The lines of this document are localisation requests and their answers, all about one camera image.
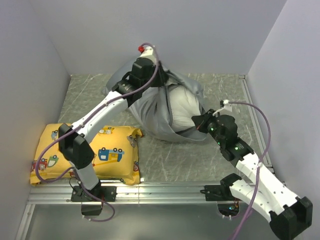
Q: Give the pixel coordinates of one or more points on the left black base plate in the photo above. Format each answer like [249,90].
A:
[108,194]

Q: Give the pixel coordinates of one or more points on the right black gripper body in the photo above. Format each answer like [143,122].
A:
[211,123]

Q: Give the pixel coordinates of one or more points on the grey pillowcase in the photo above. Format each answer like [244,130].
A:
[153,110]

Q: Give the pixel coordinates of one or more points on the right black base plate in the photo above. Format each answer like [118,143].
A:
[218,193]

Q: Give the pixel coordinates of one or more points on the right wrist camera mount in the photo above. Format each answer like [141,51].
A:
[224,106]

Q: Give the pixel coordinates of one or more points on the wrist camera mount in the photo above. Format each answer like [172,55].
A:
[147,51]
[224,106]

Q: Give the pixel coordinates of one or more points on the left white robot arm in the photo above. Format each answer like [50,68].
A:
[74,140]

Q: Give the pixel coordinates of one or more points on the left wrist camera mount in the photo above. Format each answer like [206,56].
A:
[147,51]

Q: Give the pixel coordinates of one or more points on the aluminium mounting rail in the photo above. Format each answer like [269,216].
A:
[167,204]

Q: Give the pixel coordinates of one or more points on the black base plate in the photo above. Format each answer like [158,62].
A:
[218,193]
[108,194]

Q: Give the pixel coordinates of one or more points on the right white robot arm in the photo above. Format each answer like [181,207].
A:
[288,214]

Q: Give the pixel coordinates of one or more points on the yellow cartoon print pillow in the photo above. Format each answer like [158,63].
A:
[116,156]

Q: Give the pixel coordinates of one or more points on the white pillow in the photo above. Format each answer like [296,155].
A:
[184,105]

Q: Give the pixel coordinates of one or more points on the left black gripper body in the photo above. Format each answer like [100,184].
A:
[158,79]

